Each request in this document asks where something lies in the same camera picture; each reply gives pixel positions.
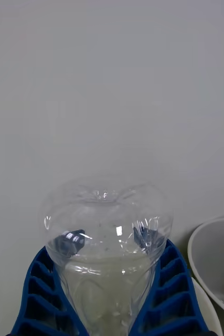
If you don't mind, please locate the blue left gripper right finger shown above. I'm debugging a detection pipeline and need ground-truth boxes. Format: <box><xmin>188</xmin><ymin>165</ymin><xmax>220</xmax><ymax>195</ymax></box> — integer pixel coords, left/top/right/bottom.
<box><xmin>129</xmin><ymin>237</ymin><xmax>209</xmax><ymax>336</ymax></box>

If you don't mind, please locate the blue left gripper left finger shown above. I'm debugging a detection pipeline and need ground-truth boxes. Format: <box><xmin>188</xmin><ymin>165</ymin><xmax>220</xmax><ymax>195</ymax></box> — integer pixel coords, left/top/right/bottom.
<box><xmin>10</xmin><ymin>246</ymin><xmax>90</xmax><ymax>336</ymax></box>

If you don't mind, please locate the clear plastic bottle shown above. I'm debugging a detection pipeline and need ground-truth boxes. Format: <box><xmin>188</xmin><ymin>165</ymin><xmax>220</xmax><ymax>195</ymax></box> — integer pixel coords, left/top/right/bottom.
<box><xmin>39</xmin><ymin>178</ymin><xmax>174</xmax><ymax>336</ymax></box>

